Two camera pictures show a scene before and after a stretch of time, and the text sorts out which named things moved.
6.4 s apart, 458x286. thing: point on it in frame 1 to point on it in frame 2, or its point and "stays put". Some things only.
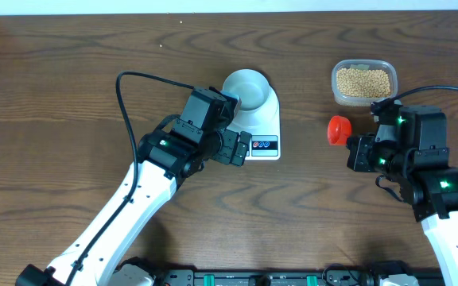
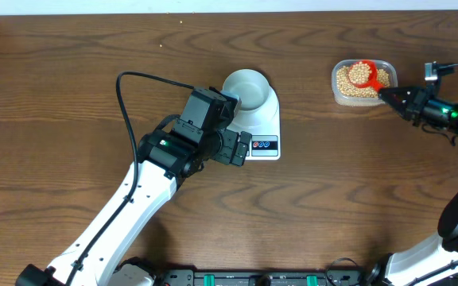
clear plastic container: [361, 83] stays put
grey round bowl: [250, 86] stays put
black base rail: [298, 277] stays put
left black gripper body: [219, 147] stays put
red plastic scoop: [339, 129] to [373, 80]
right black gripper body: [369, 156] to [433, 111]
